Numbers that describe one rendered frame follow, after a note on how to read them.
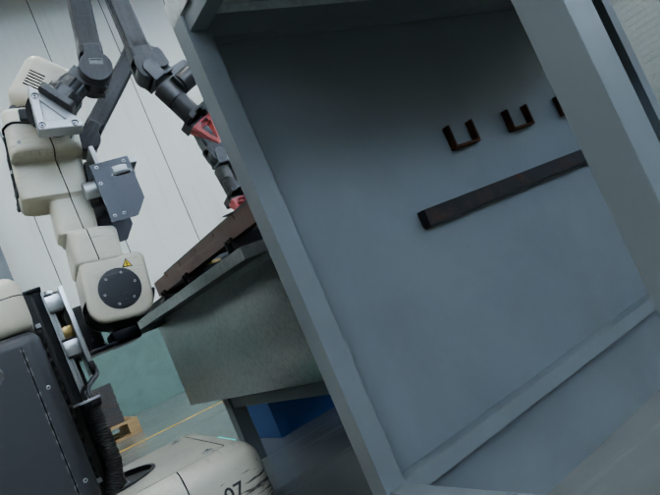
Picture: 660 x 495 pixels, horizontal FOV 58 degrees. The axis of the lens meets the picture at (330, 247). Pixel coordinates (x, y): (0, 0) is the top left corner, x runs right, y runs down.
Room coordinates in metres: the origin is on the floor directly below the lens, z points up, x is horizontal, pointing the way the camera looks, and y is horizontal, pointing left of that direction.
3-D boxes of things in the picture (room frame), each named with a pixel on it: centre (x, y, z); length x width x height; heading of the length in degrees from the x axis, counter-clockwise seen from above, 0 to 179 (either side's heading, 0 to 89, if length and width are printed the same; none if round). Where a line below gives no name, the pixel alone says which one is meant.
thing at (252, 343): (1.97, 0.41, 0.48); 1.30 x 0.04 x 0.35; 35
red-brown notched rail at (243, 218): (1.83, 0.26, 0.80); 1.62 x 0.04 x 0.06; 35
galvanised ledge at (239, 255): (1.92, 0.47, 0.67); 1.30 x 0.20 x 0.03; 35
